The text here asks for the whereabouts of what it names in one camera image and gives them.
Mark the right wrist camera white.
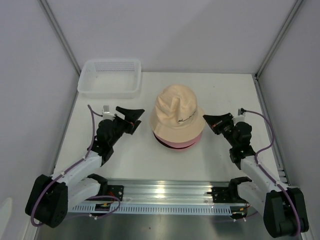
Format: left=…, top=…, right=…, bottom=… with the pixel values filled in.
left=233, top=108, right=246, bottom=125

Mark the corner aluminium profile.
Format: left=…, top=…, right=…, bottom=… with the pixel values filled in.
left=37, top=0, right=81, bottom=76
left=253, top=0, right=307, bottom=78

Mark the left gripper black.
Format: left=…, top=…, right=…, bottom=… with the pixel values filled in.
left=108, top=106, right=144, bottom=147

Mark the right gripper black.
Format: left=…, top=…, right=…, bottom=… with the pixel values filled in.
left=202, top=113, right=237, bottom=148

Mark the cream bucket hat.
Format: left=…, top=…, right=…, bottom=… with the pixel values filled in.
left=149, top=84, right=206, bottom=143

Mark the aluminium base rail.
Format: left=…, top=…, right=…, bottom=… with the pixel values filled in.
left=64, top=159, right=306, bottom=207

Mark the black bucket hat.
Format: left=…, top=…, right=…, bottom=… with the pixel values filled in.
left=152, top=131, right=198, bottom=151

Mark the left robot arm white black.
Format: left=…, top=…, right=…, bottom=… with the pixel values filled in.
left=25, top=106, right=145, bottom=228

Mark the black mounting plate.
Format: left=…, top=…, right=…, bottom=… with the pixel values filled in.
left=206, top=186, right=236, bottom=204
left=102, top=185, right=125, bottom=202

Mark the white plastic basket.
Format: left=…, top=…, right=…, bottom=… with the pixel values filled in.
left=77, top=58, right=142, bottom=99

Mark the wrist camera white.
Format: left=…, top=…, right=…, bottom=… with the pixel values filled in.
left=101, top=105, right=116, bottom=121
left=233, top=108, right=246, bottom=125

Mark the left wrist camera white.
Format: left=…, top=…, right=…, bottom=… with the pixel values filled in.
left=101, top=105, right=116, bottom=121

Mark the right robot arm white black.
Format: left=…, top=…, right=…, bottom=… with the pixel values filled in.
left=203, top=108, right=309, bottom=238

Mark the white slotted cable duct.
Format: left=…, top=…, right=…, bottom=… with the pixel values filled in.
left=69, top=203, right=242, bottom=216

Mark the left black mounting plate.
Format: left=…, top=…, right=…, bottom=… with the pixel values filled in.
left=102, top=185, right=125, bottom=202

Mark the left corner aluminium profile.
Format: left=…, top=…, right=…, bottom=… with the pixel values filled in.
left=37, top=0, right=81, bottom=76

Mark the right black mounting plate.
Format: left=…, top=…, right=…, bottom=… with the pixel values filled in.
left=206, top=186, right=236, bottom=204

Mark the right corner aluminium profile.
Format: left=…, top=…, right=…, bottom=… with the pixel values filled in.
left=253, top=0, right=307, bottom=78

